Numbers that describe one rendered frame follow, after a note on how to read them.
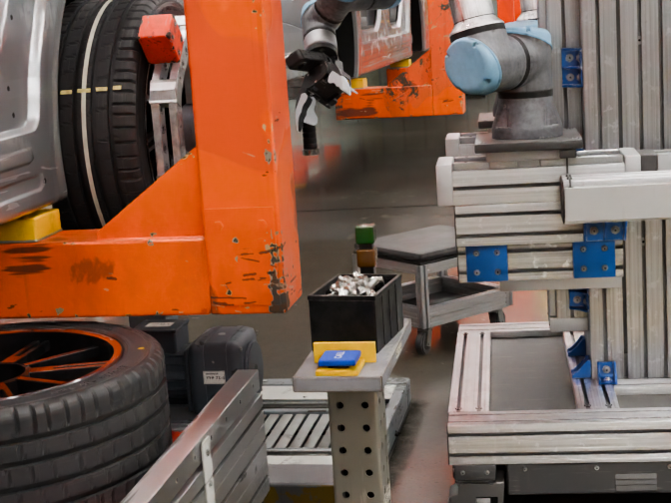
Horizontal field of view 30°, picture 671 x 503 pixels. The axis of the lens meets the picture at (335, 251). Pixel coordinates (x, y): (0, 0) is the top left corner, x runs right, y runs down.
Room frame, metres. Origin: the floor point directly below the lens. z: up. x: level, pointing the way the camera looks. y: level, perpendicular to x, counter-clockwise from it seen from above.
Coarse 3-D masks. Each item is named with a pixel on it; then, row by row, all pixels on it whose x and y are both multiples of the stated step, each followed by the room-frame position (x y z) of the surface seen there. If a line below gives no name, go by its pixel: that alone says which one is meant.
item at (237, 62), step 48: (192, 0) 2.47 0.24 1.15; (240, 0) 2.46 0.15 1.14; (192, 48) 2.48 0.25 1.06; (240, 48) 2.46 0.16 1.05; (192, 96) 2.48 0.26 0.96; (240, 96) 2.46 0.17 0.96; (240, 144) 2.46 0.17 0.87; (288, 144) 2.57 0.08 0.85; (240, 192) 2.46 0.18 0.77; (288, 192) 2.54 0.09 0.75; (240, 240) 2.46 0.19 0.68; (288, 240) 2.51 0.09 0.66; (240, 288) 2.46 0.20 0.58; (288, 288) 2.47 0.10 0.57
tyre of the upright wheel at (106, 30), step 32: (96, 0) 3.05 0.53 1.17; (128, 0) 3.02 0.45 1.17; (160, 0) 3.04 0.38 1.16; (64, 32) 2.93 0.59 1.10; (96, 32) 2.91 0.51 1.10; (128, 32) 2.89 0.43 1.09; (64, 64) 2.86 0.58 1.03; (96, 64) 2.85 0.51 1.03; (128, 64) 2.83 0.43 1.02; (64, 96) 2.83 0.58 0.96; (96, 96) 2.81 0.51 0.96; (128, 96) 2.80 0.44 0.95; (64, 128) 2.81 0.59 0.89; (96, 128) 2.80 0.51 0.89; (128, 128) 2.79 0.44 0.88; (64, 160) 2.81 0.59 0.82; (96, 160) 2.80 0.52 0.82; (128, 160) 2.78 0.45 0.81; (96, 192) 2.82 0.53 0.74; (128, 192) 2.80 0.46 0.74; (64, 224) 2.87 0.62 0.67; (96, 224) 2.87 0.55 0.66
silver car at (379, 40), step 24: (288, 0) 5.67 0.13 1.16; (408, 0) 8.72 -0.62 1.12; (288, 24) 5.66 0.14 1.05; (360, 24) 8.60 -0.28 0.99; (384, 24) 7.74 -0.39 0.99; (408, 24) 8.66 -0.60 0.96; (288, 48) 5.66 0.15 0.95; (360, 48) 6.70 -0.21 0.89; (384, 48) 7.53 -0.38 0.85; (408, 48) 8.61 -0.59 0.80; (360, 72) 6.71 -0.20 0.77
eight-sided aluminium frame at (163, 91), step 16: (176, 16) 3.01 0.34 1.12; (160, 64) 2.88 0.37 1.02; (176, 64) 2.87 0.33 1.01; (160, 80) 2.84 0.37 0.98; (176, 80) 2.84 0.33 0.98; (160, 96) 2.83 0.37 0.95; (176, 96) 2.82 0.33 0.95; (160, 112) 2.84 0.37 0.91; (176, 112) 2.82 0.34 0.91; (160, 128) 2.83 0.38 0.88; (176, 128) 2.82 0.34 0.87; (160, 144) 2.83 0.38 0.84; (176, 144) 2.82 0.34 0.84; (160, 160) 2.83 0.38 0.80; (176, 160) 2.82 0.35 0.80; (160, 176) 2.83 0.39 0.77
